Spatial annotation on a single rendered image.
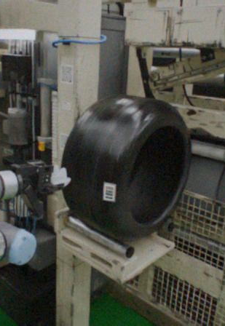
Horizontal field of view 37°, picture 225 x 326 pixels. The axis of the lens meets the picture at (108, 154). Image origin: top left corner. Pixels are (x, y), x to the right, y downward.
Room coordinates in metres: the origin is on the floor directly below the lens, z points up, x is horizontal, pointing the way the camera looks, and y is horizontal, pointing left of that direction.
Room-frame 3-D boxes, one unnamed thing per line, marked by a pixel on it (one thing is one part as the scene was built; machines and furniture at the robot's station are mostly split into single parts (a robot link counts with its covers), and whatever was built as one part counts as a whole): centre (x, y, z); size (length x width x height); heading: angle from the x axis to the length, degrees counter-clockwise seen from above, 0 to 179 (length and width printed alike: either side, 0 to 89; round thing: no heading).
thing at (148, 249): (1.32, -0.06, 0.80); 0.37 x 0.36 x 0.02; 139
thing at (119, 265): (1.22, 0.03, 0.83); 0.36 x 0.09 x 0.06; 49
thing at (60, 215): (1.44, 0.07, 0.90); 0.40 x 0.03 x 0.10; 139
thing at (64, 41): (1.48, 0.14, 1.64); 0.19 x 0.19 x 0.06; 49
